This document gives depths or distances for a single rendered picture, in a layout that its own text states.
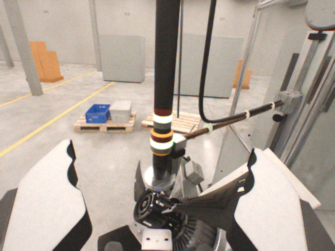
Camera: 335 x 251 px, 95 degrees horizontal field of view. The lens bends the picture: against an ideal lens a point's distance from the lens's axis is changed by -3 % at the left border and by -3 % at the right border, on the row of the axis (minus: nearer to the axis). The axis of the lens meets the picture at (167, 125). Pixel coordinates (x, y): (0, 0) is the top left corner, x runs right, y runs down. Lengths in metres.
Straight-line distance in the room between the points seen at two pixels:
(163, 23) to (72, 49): 14.34
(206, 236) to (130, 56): 7.33
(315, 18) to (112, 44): 7.35
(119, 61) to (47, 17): 8.55
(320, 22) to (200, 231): 0.86
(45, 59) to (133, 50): 3.64
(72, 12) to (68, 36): 1.58
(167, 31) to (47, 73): 8.44
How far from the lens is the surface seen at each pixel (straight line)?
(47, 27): 15.40
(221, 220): 0.37
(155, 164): 0.33
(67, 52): 14.80
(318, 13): 0.88
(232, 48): 6.09
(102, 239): 0.85
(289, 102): 0.77
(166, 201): 0.60
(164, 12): 0.25
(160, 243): 0.59
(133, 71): 7.64
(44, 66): 8.68
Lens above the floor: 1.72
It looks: 27 degrees down
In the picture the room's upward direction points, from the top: 4 degrees clockwise
